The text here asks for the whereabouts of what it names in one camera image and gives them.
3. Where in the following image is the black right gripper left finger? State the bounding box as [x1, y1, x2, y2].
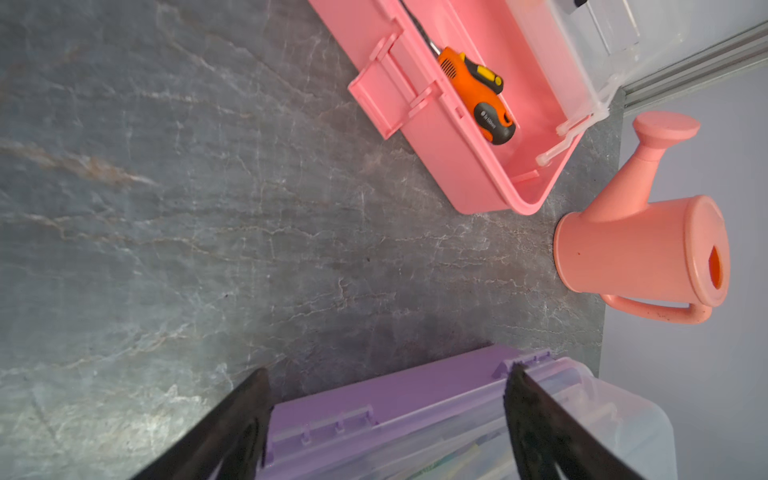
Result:
[134, 368, 273, 479]

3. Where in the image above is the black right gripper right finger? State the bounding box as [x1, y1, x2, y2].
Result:
[503, 363, 640, 479]

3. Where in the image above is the purple clear-lid toolbox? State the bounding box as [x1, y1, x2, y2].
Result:
[257, 345, 678, 479]

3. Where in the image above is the pink watering can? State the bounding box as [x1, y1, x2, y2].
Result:
[553, 111, 731, 325]

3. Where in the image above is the pink open toolbox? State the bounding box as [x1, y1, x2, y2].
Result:
[313, 0, 685, 215]

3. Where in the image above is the orange black screwdriver pink box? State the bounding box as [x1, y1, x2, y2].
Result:
[437, 47, 517, 145]

